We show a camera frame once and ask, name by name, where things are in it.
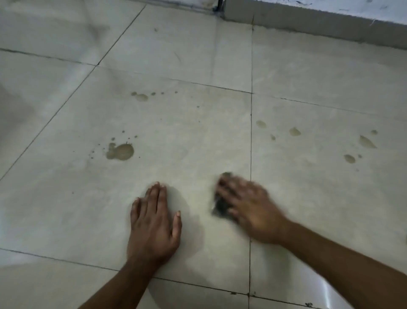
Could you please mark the person's left forearm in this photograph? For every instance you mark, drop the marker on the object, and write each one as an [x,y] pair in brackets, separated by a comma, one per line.
[122,286]

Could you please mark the person's left thumb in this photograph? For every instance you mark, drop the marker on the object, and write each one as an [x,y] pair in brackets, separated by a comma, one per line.
[176,225]

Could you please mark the grey skirting board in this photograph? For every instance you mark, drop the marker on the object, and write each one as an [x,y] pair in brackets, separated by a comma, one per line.
[314,24]

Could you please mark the person's left middle finger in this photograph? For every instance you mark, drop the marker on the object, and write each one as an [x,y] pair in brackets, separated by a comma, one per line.
[153,199]

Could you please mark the person's left little finger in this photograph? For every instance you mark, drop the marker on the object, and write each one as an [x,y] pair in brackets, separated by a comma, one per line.
[134,210]

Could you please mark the dark scrubbing sponge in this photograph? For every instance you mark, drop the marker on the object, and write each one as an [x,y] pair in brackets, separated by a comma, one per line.
[221,203]

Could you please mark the person's right hand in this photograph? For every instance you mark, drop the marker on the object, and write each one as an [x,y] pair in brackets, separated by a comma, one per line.
[258,214]

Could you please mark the person's left hand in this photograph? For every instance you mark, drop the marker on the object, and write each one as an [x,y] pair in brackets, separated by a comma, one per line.
[152,231]

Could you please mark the person's right fingers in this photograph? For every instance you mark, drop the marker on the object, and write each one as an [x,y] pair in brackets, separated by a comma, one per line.
[233,197]

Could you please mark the person's right forearm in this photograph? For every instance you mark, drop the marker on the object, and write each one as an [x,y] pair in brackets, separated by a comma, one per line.
[345,269]

